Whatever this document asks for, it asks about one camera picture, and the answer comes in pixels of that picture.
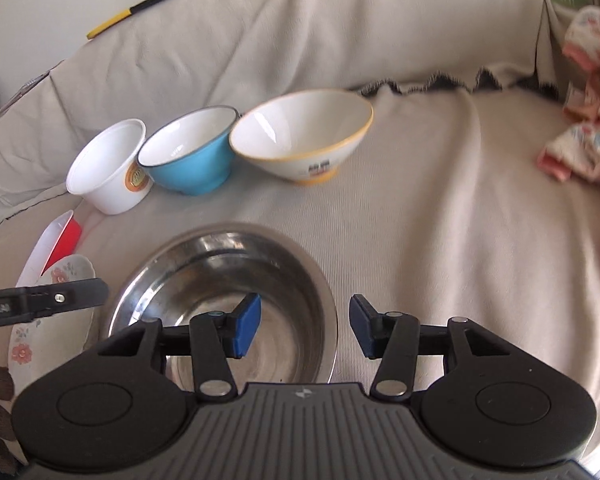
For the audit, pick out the white paper cup bowl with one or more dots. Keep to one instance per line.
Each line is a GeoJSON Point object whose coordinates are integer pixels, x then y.
{"type": "Point", "coordinates": [106, 173]}

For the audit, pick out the beige sofa cover cloth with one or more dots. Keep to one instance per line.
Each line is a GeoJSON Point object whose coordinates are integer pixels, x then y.
{"type": "Point", "coordinates": [441, 211]}

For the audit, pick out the blue ceramic bowl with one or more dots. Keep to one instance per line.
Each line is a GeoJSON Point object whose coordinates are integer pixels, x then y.
{"type": "Point", "coordinates": [191, 155]}

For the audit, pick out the floral ceramic plate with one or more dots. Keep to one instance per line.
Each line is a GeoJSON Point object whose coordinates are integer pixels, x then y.
{"type": "Point", "coordinates": [39, 347]}

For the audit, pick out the white red plastic tray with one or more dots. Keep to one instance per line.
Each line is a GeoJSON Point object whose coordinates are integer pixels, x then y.
{"type": "Point", "coordinates": [57, 241]}

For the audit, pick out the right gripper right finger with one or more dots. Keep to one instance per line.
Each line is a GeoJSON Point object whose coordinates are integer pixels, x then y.
{"type": "Point", "coordinates": [396, 339]}

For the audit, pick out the white bowl yellow rim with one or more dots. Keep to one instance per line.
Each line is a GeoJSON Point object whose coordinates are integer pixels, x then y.
{"type": "Point", "coordinates": [304, 136]}

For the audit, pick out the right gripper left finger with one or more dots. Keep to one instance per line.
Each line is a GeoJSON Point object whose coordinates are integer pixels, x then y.
{"type": "Point", "coordinates": [210, 339]}

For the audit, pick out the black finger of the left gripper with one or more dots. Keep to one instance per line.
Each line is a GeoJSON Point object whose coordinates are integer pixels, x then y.
{"type": "Point", "coordinates": [26, 304]}

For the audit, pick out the pink patterned baby cloth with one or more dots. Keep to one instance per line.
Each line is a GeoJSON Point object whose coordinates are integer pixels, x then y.
{"type": "Point", "coordinates": [576, 152]}

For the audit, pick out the stainless steel bowl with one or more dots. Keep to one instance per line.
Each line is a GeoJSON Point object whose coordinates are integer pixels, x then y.
{"type": "Point", "coordinates": [211, 269]}

